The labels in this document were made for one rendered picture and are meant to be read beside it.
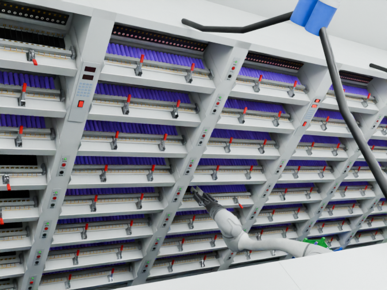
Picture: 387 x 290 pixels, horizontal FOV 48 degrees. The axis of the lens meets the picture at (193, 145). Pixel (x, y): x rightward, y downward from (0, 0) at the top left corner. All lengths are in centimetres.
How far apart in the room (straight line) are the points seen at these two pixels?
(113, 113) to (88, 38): 39
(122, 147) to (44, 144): 38
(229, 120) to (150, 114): 49
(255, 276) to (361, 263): 29
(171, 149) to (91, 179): 43
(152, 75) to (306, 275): 132
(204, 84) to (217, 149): 48
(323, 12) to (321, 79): 127
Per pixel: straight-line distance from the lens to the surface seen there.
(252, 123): 248
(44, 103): 191
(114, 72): 190
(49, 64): 180
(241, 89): 229
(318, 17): 139
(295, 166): 313
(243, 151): 259
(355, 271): 100
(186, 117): 221
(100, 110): 199
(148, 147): 222
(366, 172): 376
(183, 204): 263
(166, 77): 203
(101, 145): 211
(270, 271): 85
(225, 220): 239
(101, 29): 179
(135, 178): 232
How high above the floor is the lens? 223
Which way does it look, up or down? 27 degrees down
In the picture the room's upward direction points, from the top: 23 degrees clockwise
